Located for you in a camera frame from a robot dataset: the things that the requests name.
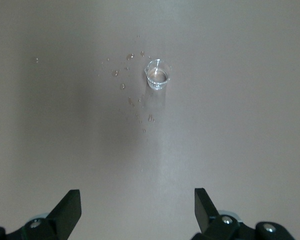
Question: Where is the clear glass beaker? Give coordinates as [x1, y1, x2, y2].
[143, 58, 171, 91]

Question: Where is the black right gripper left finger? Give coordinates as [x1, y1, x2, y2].
[0, 189, 82, 240]

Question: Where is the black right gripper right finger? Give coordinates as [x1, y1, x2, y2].
[191, 187, 298, 240]

